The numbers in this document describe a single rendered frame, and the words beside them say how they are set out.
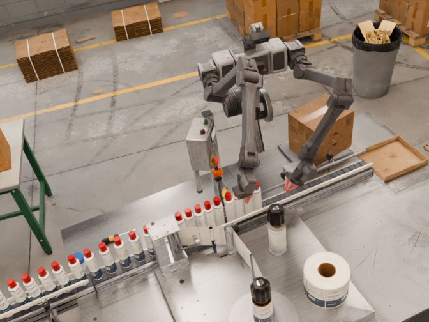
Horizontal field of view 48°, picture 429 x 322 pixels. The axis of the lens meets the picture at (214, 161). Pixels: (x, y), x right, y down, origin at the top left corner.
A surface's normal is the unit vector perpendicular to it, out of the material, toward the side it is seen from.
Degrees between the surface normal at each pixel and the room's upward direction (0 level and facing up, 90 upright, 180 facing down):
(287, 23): 90
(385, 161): 0
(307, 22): 90
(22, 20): 90
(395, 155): 0
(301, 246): 0
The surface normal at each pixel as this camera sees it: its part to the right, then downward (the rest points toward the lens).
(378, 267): -0.12, -0.74
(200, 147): -0.19, 0.67
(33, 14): 0.26, 0.62
